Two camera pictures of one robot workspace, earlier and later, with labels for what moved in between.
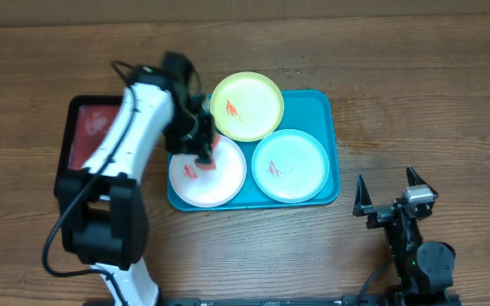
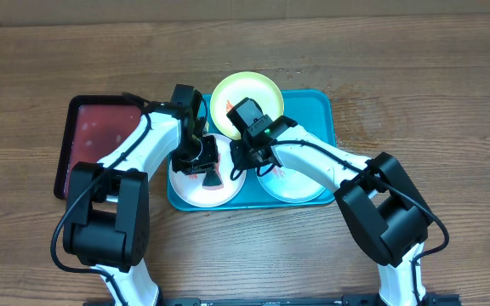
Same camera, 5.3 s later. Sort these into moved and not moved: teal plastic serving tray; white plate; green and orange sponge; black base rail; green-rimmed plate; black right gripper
Moved: green and orange sponge; black right gripper
Not moved: black base rail; teal plastic serving tray; green-rimmed plate; white plate
